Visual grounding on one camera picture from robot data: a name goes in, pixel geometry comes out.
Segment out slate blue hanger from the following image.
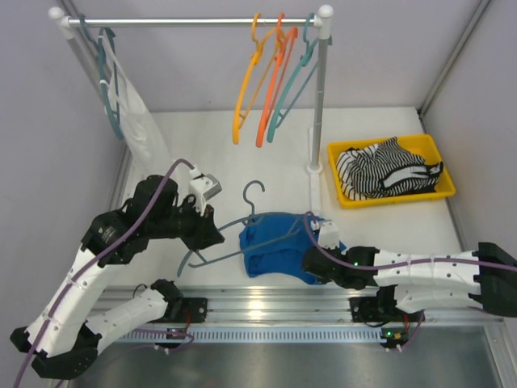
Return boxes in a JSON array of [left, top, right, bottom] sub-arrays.
[[177, 179, 321, 285]]

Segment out blue tank top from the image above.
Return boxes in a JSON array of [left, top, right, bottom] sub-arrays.
[[239, 213, 323, 285]]

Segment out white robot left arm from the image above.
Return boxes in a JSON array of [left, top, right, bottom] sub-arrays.
[[10, 173, 225, 380]]

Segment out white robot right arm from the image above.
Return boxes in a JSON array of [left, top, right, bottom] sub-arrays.
[[302, 242, 516, 322]]

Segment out yellow hanger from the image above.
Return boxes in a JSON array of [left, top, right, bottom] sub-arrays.
[[231, 12, 280, 145]]

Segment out teal hanger left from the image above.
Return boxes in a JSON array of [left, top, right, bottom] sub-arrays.
[[77, 14, 126, 141]]

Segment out teal hanger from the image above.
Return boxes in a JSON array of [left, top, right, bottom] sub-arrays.
[[77, 14, 126, 141], [266, 12, 320, 143]]

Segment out orange hanger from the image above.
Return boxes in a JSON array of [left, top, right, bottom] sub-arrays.
[[255, 12, 298, 148]]

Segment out teal hanger right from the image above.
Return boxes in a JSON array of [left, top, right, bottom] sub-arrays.
[[266, 12, 320, 143]]

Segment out white hanging garment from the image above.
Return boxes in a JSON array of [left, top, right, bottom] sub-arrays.
[[99, 36, 174, 183]]

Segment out black white striped garment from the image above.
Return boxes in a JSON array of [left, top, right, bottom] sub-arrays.
[[335, 137, 444, 201]]

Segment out yellow plastic tray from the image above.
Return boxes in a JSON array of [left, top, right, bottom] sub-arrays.
[[327, 134, 456, 209]]

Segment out white clothes rack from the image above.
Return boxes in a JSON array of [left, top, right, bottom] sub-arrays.
[[48, 4, 334, 217]]

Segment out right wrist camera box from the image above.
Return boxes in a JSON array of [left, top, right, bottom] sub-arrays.
[[310, 220, 340, 250]]

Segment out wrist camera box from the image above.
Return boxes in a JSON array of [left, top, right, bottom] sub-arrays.
[[310, 220, 340, 250], [188, 168, 222, 213]]

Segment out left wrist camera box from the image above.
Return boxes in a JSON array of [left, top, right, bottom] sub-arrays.
[[188, 168, 222, 213]]

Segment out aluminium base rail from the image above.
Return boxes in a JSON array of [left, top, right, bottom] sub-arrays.
[[91, 285, 503, 327]]

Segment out slotted grey cable duct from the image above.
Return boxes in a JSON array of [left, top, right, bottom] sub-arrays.
[[116, 326, 406, 344]]

